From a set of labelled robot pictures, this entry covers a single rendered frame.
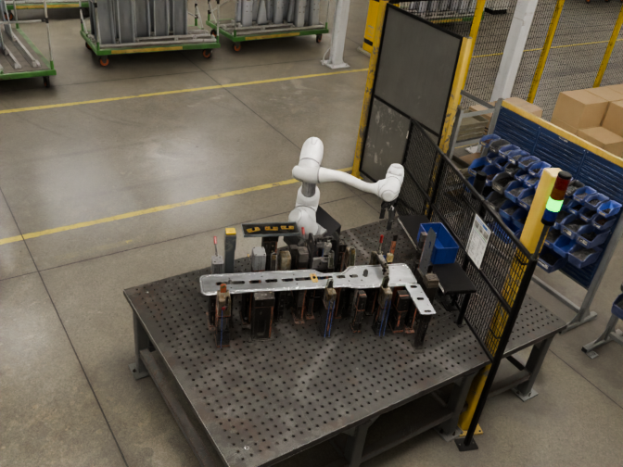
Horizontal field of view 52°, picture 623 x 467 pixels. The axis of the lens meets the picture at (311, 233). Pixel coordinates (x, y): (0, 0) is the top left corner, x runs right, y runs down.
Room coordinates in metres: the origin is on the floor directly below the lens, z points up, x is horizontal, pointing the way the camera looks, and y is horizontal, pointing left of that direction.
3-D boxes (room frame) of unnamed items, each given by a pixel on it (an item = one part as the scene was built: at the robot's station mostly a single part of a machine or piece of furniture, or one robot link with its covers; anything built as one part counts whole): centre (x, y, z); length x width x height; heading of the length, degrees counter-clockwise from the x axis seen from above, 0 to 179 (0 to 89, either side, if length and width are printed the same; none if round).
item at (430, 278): (3.34, -0.80, 0.88); 0.08 x 0.08 x 0.36; 17
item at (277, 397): (3.38, -0.33, 0.68); 2.56 x 1.61 x 0.04; 127
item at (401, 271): (3.23, -0.04, 1.00); 1.38 x 0.22 x 0.02; 107
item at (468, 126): (6.24, -1.12, 0.65); 1.00 x 0.50 x 1.30; 37
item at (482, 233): (3.45, -1.05, 1.30); 0.23 x 0.02 x 0.31; 17
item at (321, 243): (3.47, -0.09, 0.94); 0.18 x 0.13 x 0.49; 107
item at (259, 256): (3.31, 0.31, 0.90); 0.13 x 0.10 x 0.41; 17
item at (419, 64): (6.04, -0.77, 1.00); 1.34 x 0.14 x 2.00; 37
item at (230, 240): (3.42, 0.52, 0.92); 0.08 x 0.08 x 0.44; 17
